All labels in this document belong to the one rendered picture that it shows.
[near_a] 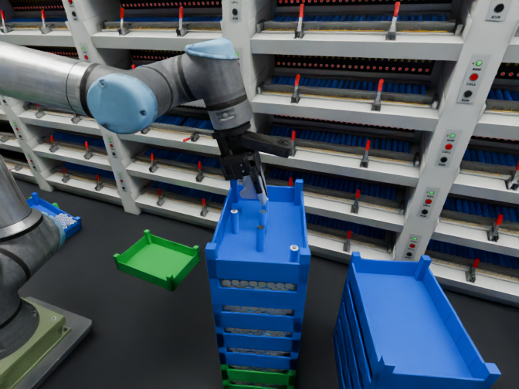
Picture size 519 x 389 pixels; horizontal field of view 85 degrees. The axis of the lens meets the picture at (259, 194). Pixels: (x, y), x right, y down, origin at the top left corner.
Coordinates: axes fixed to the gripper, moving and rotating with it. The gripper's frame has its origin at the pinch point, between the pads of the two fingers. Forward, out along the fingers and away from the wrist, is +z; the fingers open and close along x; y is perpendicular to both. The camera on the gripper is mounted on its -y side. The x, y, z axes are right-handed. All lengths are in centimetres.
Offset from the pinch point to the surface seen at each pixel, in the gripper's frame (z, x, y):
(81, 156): -3, -76, 109
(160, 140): -6, -57, 51
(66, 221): 19, -45, 111
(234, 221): 0.7, 7.0, 7.4
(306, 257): 1.8, 21.0, -8.7
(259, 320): 18.7, 20.9, 5.0
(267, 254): 6.6, 13.3, 0.4
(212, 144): -1, -50, 26
